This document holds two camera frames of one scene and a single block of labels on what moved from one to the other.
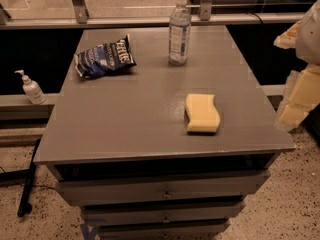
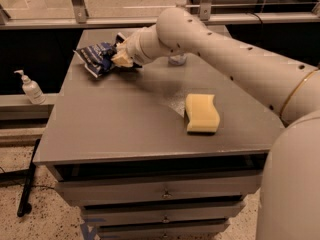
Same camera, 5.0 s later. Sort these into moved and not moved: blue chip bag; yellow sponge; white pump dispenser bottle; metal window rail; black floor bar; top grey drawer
Moved: blue chip bag
Not moved: white pump dispenser bottle; metal window rail; yellow sponge; black floor bar; top grey drawer
